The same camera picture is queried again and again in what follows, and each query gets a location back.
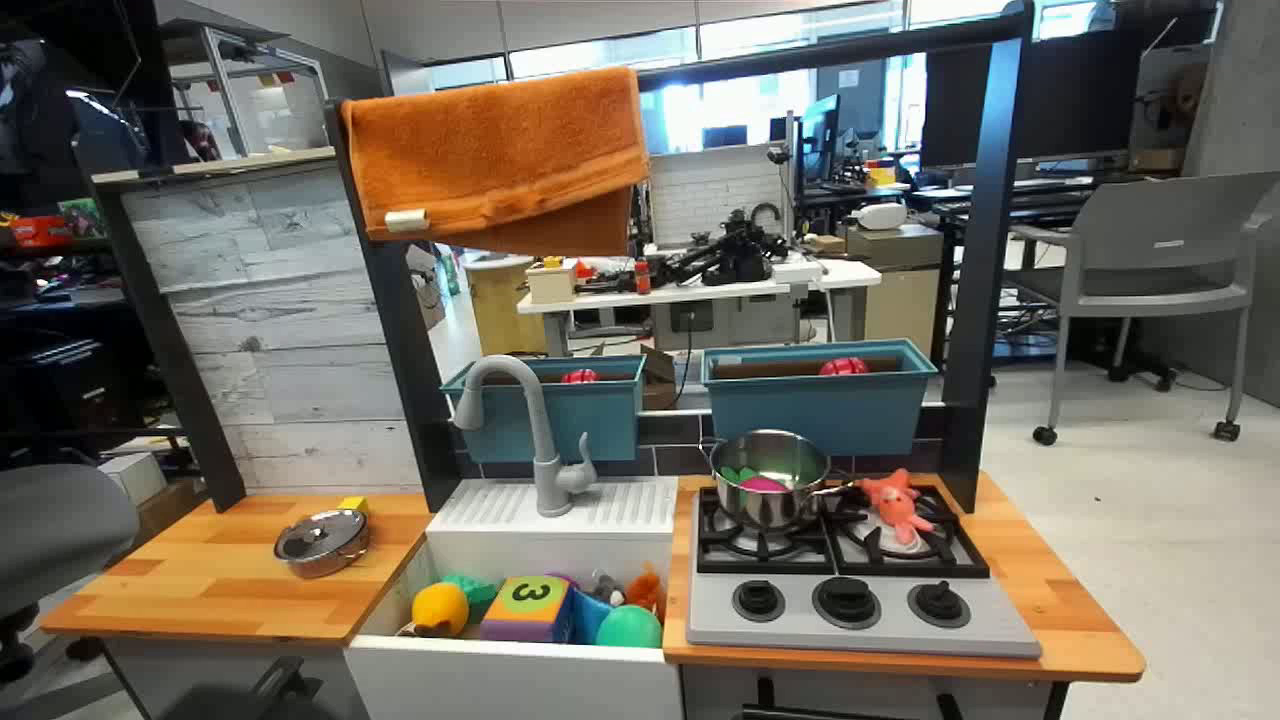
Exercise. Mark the small metal bowl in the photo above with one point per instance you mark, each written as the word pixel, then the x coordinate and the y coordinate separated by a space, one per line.
pixel 320 541

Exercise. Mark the wooden toy kitchen counter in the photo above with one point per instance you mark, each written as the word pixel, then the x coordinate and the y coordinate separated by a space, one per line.
pixel 215 579

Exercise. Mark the grey office chair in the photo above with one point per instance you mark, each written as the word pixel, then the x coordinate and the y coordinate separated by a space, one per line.
pixel 52 523

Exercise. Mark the steel pot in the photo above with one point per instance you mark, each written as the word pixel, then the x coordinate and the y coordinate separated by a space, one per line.
pixel 766 514

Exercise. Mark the grey wheeled chair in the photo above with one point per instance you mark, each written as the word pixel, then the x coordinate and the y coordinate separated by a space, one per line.
pixel 1162 247

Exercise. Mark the blue soft toy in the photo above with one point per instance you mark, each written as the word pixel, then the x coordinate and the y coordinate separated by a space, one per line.
pixel 585 618

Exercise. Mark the large teal planter bin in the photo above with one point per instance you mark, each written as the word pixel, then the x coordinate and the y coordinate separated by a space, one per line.
pixel 825 404

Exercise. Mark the pink shrimp toy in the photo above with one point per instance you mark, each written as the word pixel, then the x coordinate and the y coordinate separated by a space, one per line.
pixel 890 505

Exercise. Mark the dark green plush toy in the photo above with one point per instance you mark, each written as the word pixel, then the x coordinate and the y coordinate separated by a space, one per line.
pixel 477 592

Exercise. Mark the grey toy stove top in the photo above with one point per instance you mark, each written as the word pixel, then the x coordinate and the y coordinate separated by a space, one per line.
pixel 800 630

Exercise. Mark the black kitchen frame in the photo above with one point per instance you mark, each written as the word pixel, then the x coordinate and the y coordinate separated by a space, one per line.
pixel 995 201

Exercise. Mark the orange plush toy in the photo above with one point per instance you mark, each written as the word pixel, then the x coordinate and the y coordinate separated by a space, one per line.
pixel 646 588

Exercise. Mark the grey toy faucet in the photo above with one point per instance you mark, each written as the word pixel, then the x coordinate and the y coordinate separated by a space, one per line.
pixel 544 465

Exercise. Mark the black machine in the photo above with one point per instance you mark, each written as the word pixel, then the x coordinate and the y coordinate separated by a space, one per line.
pixel 732 250

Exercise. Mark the orange towel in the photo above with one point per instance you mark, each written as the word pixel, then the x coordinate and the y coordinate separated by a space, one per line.
pixel 492 144

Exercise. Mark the grey plush toy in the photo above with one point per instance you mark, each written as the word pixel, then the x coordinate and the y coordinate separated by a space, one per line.
pixel 604 588

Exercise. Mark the small teal planter bin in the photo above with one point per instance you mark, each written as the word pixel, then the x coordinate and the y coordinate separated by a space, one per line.
pixel 585 423

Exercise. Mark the yellow round plush toy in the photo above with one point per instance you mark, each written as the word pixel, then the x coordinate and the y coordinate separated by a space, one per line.
pixel 439 611

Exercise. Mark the number three soft block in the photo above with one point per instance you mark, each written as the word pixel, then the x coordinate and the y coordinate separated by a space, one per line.
pixel 527 611

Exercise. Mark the small red toy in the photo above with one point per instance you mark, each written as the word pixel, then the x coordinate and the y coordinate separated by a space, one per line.
pixel 578 379

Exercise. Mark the small yellow toy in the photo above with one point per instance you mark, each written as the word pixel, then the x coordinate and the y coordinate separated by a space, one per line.
pixel 355 505

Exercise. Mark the white table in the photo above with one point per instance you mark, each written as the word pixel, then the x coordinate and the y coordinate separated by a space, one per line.
pixel 825 276

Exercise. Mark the red flower toy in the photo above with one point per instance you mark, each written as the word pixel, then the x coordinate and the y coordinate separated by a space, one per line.
pixel 840 365

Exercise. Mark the stone pattern backsplash panel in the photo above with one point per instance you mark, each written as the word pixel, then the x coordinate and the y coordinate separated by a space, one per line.
pixel 264 322

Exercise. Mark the white toy sink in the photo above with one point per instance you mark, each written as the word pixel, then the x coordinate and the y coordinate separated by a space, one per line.
pixel 561 519

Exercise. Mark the black stove knob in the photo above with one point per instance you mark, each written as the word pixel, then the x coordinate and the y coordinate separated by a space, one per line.
pixel 937 601
pixel 759 601
pixel 846 601

